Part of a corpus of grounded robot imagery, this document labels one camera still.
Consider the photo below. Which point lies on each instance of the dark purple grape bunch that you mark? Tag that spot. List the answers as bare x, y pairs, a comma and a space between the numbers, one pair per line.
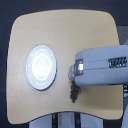
74, 91

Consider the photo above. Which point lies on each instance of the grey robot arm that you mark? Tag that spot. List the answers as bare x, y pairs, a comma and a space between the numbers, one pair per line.
100, 66

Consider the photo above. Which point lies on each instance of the white round plate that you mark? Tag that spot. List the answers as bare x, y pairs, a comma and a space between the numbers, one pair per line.
41, 67

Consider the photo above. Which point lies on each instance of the white table base frame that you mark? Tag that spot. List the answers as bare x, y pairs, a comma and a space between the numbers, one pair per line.
60, 120

